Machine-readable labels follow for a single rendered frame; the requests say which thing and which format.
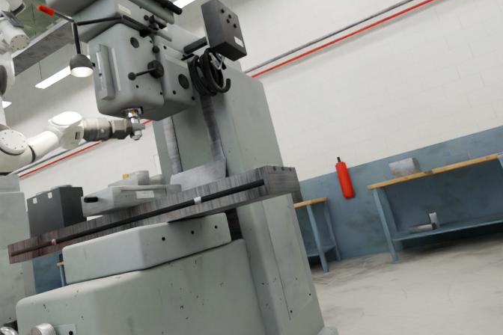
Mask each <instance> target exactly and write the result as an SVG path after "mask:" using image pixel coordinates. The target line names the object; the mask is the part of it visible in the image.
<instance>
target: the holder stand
mask: <svg viewBox="0 0 503 335"><path fill-rule="evenodd" d="M83 196H84V194H83V189H82V187H73V185H58V186H55V187H52V188H50V191H42V192H38V193H36V196H33V197H30V198H28V199H26V201H27V208H28V220H29V227H30V234H31V238H33V237H35V236H40V235H43V234H45V233H50V232H52V231H55V230H59V229H62V228H65V227H68V226H72V225H74V224H78V223H82V222H84V221H87V217H86V218H85V217H84V216H83V211H82V201H81V197H83Z"/></svg>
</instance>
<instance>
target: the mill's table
mask: <svg viewBox="0 0 503 335"><path fill-rule="evenodd" d="M296 191H301V188H300V185H299V180H298V176H297V173H296V169H295V167H281V166H270V165H266V166H263V167H259V168H256V169H253V170H249V171H246V172H243V173H239V174H237V175H234V176H229V177H227V178H224V179H220V180H217V181H215V182H210V183H207V184H205V185H200V186H198V187H195V188H191V189H188V190H185V191H181V192H178V193H176V194H171V195H168V196H166V197H161V198H159V199H156V200H152V201H149V202H146V203H143V204H139V205H137V206H133V207H130V208H127V209H123V210H120V211H117V212H113V213H110V214H107V215H104V216H101V217H98V218H94V219H91V220H88V221H84V222H82V223H78V224H74V225H72V226H68V227H65V228H62V229H59V230H55V231H52V232H50V233H45V234H43V235H40V236H35V237H33V238H30V239H26V240H23V241H21V242H16V243H13V244H11V245H8V254H9V262H10V264H14V263H18V262H25V261H29V260H33V259H39V258H44V257H48V256H54V255H58V254H62V250H63V248H65V247H66V246H70V245H74V244H78V243H81V242H86V241H89V240H92V239H96V238H99V237H103V236H107V235H111V234H113V233H119V232H121V231H124V230H129V229H132V228H135V227H143V226H147V225H152V224H161V223H165V222H170V221H178V220H183V219H187V218H196V217H201V216H205V215H211V214H213V213H217V212H222V211H225V210H228V209H233V208H237V207H239V206H244V205H248V204H250V203H256V202H259V201H262V200H267V199H270V198H274V197H278V196H281V195H285V194H289V193H293V192H296Z"/></svg>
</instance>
